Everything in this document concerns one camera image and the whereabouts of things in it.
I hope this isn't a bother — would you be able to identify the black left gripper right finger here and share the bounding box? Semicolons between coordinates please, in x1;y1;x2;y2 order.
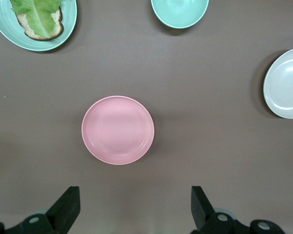
190;186;254;234

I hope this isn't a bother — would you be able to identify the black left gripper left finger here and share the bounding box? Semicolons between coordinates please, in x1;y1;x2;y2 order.
4;186;81;234

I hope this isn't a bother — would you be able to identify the pink plate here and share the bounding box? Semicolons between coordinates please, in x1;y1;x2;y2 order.
81;95;155;165

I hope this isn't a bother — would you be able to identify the beige plate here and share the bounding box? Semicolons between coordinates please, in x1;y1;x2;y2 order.
263;47;293;119

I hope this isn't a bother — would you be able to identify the bread slice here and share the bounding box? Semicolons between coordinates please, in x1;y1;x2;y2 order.
16;6;64;41

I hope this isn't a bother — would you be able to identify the green plate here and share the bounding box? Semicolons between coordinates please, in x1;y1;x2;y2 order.
0;0;78;52

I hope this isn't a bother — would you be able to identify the green lettuce leaf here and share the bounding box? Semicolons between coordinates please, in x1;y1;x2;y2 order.
10;0;66;39

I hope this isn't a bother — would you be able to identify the green bowl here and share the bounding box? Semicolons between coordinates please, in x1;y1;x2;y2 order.
150;0;210;29

